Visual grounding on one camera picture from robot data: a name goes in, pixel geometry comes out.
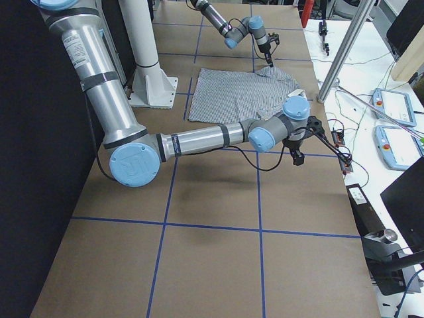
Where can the upper teach pendant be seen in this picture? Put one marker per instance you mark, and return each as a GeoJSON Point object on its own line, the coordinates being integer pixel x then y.
{"type": "Point", "coordinates": [396, 105]}

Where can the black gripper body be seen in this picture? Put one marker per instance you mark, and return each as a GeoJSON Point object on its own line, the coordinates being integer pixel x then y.
{"type": "Point", "coordinates": [293, 144]}
{"type": "Point", "coordinates": [265, 52]}

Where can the black monitor lower right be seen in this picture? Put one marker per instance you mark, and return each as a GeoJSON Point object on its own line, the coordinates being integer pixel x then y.
{"type": "Point", "coordinates": [403, 200]}

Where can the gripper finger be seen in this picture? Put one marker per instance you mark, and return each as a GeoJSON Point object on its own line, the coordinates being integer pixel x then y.
{"type": "Point", "coordinates": [269, 61]}
{"type": "Point", "coordinates": [298, 157]}

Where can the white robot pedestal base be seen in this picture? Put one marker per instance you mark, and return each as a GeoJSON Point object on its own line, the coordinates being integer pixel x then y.
{"type": "Point", "coordinates": [151, 86]}

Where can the grey monitor stand clamp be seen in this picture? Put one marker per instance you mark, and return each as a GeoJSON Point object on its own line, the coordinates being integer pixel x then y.
{"type": "Point", "coordinates": [392, 269]}

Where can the small circuit board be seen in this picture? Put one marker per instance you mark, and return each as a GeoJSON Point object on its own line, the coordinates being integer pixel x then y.
{"type": "Point", "coordinates": [345, 161]}
{"type": "Point", "coordinates": [338, 138]}

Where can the lower small circuit board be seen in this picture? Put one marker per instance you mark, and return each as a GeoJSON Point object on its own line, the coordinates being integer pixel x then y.
{"type": "Point", "coordinates": [345, 161]}

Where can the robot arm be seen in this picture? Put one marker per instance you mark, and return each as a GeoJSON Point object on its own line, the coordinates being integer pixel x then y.
{"type": "Point", "coordinates": [136, 155]}
{"type": "Point", "coordinates": [234, 34]}

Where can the teach pendant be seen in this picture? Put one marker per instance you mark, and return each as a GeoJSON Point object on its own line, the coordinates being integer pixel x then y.
{"type": "Point", "coordinates": [396, 147]}
{"type": "Point", "coordinates": [396, 105]}

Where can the lower teach pendant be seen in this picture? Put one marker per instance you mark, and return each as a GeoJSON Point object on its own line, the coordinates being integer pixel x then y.
{"type": "Point", "coordinates": [396, 147]}

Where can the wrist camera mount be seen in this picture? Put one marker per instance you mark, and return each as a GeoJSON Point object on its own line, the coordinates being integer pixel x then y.
{"type": "Point", "coordinates": [273, 37]}
{"type": "Point", "coordinates": [315, 125]}

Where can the black folded tripod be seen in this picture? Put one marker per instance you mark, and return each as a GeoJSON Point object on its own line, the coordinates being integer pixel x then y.
{"type": "Point", "coordinates": [323, 33]}

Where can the black box with white label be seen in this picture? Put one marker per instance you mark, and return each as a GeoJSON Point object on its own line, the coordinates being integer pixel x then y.
{"type": "Point", "coordinates": [366, 219]}

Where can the aluminium frame post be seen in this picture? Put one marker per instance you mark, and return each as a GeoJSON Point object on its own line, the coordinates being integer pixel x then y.
{"type": "Point", "coordinates": [347, 43]}

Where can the upper small circuit board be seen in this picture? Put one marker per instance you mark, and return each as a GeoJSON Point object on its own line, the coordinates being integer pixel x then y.
{"type": "Point", "coordinates": [338, 138]}

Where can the black monitor upper right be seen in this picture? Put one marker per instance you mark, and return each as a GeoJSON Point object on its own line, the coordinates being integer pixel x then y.
{"type": "Point", "coordinates": [405, 27]}

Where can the navy white striped polo shirt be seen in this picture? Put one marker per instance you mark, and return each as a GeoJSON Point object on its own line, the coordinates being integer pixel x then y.
{"type": "Point", "coordinates": [227, 97]}

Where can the black monitor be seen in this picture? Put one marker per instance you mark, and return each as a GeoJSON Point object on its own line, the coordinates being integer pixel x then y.
{"type": "Point", "coordinates": [403, 200]}
{"type": "Point", "coordinates": [405, 27]}

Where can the red fire extinguisher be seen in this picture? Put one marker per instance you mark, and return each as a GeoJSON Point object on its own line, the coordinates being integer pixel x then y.
{"type": "Point", "coordinates": [306, 12]}

